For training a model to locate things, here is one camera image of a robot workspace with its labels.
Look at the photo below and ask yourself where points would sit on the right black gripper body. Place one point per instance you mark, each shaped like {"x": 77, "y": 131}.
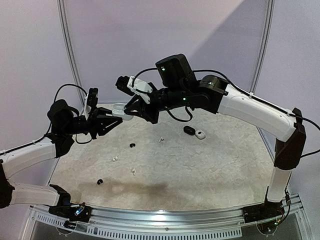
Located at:
{"x": 151, "y": 105}

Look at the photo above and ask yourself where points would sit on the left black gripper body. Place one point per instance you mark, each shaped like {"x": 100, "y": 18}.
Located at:
{"x": 92, "y": 122}

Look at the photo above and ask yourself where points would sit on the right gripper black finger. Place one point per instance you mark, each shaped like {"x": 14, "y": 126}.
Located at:
{"x": 136, "y": 113}
{"x": 133, "y": 104}

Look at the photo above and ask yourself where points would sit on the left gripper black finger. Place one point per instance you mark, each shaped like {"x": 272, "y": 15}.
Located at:
{"x": 104, "y": 111}
{"x": 108, "y": 124}

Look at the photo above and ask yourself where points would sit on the white oval charging case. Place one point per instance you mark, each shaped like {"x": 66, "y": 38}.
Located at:
{"x": 118, "y": 110}

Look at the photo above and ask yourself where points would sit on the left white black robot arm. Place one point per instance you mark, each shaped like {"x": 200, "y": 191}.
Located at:
{"x": 65, "y": 123}

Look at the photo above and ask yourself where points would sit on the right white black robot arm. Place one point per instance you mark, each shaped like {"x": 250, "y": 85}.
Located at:
{"x": 216, "y": 94}

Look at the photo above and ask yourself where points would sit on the black charging case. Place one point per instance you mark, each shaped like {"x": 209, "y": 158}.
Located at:
{"x": 189, "y": 130}

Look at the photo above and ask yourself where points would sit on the small white charging case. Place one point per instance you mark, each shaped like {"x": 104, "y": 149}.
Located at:
{"x": 200, "y": 134}

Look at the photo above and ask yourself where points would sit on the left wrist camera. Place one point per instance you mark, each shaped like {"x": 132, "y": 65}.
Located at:
{"x": 90, "y": 102}

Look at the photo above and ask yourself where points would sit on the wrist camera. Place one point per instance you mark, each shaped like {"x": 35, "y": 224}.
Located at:
{"x": 90, "y": 102}
{"x": 134, "y": 86}

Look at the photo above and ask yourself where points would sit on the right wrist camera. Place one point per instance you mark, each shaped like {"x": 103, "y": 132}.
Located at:
{"x": 134, "y": 86}

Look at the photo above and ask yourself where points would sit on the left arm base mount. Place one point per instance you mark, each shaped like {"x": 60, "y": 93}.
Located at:
{"x": 72, "y": 212}

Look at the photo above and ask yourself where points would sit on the left aluminium frame post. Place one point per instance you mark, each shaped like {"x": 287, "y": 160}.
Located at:
{"x": 61, "y": 6}

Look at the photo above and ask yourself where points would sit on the aluminium frame post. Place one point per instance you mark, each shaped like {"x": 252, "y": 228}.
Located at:
{"x": 270, "y": 4}
{"x": 61, "y": 6}

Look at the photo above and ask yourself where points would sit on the aluminium front rail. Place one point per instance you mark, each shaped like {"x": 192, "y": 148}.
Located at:
{"x": 121, "y": 224}

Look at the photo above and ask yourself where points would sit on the right aluminium frame post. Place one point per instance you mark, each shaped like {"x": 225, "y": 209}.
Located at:
{"x": 270, "y": 4}

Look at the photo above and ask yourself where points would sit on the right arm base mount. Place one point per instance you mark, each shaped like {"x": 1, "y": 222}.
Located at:
{"x": 263, "y": 211}

